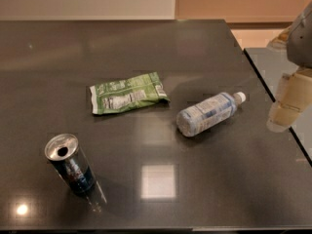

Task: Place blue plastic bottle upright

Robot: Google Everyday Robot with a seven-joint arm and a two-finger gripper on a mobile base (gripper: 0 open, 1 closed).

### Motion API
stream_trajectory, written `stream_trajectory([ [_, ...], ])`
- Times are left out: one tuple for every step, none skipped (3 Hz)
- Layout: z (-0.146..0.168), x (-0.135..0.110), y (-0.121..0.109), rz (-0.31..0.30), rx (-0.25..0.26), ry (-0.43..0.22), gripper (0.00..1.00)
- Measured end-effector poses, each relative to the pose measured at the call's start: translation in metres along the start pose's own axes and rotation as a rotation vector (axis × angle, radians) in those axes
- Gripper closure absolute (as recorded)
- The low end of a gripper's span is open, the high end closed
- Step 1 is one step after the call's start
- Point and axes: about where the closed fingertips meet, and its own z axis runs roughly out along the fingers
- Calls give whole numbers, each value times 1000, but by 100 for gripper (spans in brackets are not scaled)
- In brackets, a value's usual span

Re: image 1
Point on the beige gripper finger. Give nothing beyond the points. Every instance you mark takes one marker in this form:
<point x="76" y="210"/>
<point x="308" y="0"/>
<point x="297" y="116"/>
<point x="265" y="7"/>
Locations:
<point x="280" y="41"/>
<point x="293" y="96"/>

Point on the clear blue-label plastic bottle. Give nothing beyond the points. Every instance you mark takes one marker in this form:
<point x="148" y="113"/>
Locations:
<point x="197" y="118"/>

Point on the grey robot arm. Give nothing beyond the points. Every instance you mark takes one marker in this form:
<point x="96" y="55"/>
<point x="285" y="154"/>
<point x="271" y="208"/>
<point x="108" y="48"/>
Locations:
<point x="299" y="45"/>

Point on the grey side table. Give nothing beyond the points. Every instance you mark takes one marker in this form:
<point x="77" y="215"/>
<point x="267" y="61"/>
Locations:
<point x="270" y="65"/>

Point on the green snack bag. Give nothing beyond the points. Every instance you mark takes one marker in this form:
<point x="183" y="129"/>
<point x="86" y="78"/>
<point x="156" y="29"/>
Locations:
<point x="129" y="94"/>

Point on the dark blue drink can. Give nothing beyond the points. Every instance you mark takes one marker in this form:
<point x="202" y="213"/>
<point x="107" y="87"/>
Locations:
<point x="64" y="153"/>

